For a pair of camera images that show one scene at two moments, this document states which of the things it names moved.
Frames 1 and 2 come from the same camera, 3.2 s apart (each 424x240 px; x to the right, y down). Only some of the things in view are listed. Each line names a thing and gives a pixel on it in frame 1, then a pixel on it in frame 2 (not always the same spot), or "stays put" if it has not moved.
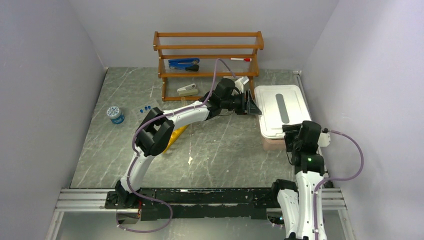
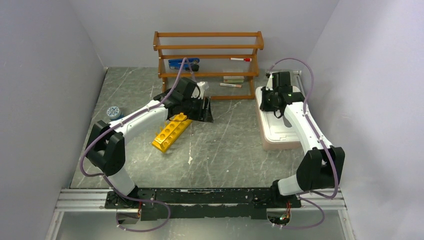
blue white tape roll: (115, 115) stays put
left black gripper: (251, 107) to (202, 114)
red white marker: (246, 59) stays put
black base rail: (243, 202) stays put
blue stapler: (188, 64) stays put
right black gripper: (290, 130) to (264, 106)
